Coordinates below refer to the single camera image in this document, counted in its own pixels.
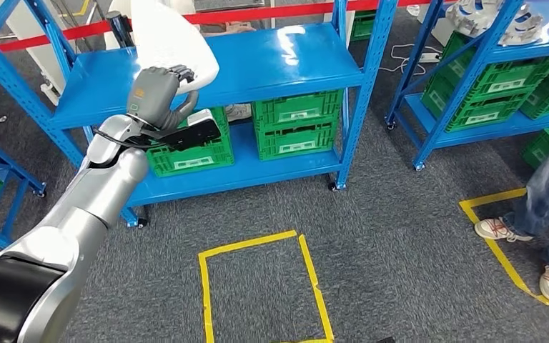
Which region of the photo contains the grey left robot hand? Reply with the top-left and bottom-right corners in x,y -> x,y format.
127,65 -> 199,131

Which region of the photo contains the white plastic shell part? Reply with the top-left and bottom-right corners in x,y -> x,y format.
129,0 -> 220,91

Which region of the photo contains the crouching person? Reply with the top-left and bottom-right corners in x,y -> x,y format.
167,0 -> 258,122

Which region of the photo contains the white cabinet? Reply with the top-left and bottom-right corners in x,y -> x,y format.
4,0 -> 67,106

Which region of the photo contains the red barrier tape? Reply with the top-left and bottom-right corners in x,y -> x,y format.
0,0 -> 434,60

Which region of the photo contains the yellow floor tape square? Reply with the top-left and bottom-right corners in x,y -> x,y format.
459,187 -> 549,307
197,229 -> 335,343

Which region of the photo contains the silver wheel cover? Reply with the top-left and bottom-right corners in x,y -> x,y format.
446,0 -> 545,47

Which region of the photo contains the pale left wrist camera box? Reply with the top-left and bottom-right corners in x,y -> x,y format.
187,109 -> 216,128

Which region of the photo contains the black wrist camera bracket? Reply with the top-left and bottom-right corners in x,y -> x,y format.
144,118 -> 222,152

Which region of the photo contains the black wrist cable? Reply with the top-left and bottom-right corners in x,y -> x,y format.
91,127 -> 162,150

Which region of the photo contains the black stanchion post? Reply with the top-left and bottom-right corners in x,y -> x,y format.
105,10 -> 135,49

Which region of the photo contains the white floor cable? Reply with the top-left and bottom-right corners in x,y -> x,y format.
379,43 -> 441,76

